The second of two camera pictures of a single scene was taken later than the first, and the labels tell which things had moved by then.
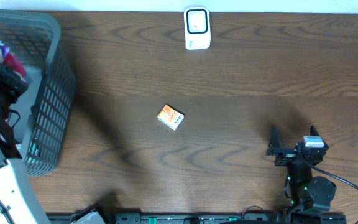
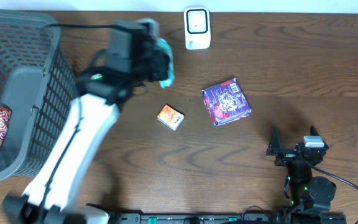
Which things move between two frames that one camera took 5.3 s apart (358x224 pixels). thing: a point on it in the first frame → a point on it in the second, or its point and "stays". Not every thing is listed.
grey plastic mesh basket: [40, 123] stays
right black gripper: [286, 155] stays
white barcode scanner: [197, 28] stays
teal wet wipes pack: [35, 149] → [164, 45]
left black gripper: [4, 82] → [159, 66]
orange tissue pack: [171, 117] stays
